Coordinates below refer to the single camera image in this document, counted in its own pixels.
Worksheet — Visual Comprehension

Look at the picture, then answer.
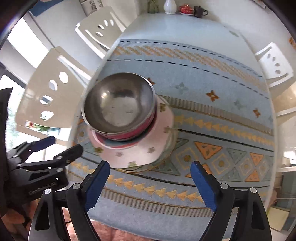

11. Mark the pink patterned ceramic bowl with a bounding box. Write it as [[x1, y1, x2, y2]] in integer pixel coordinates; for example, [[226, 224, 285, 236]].
[[88, 115, 157, 149]]

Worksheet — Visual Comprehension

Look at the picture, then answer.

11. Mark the pink steel bowl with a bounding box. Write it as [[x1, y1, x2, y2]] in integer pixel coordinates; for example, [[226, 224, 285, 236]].
[[82, 73, 157, 135]]

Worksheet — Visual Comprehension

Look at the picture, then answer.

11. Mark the dark brown teapot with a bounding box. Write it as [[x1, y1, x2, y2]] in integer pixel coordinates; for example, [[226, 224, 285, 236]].
[[194, 6, 209, 19]]

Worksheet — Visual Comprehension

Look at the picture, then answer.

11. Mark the blue steel bowl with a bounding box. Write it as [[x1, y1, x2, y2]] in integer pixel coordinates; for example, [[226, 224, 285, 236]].
[[92, 108, 158, 142]]

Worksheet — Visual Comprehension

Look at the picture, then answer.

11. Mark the red teacup with saucer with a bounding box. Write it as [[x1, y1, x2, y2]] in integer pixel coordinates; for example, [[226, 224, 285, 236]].
[[179, 4, 194, 16]]

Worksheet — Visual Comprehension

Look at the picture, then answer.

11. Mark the blue woven table runner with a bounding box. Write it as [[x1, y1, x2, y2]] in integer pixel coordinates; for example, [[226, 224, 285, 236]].
[[69, 37, 275, 240]]

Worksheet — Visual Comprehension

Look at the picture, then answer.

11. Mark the white chair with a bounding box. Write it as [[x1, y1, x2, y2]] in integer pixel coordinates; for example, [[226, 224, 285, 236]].
[[75, 6, 126, 59], [255, 42, 293, 88]]

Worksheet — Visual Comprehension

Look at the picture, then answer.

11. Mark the white ribbed vase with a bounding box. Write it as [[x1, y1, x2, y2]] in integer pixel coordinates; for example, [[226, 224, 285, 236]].
[[164, 0, 177, 15]]

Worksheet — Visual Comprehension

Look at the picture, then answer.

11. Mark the white chair far left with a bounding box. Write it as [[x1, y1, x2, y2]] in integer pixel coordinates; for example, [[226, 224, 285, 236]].
[[75, 6, 126, 59]]

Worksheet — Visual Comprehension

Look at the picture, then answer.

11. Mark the white chair right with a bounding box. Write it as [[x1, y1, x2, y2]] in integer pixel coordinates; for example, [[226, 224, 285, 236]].
[[255, 42, 293, 88]]

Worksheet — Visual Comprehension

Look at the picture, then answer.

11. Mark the beige chair near left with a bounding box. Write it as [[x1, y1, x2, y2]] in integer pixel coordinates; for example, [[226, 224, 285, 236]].
[[15, 46, 93, 138]]

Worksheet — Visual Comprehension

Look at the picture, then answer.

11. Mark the person's left hand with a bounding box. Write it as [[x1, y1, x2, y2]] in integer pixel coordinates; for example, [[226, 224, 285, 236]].
[[2, 199, 77, 241]]

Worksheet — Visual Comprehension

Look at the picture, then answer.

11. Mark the green glass vase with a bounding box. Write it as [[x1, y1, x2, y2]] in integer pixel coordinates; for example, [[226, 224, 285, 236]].
[[147, 0, 159, 14]]

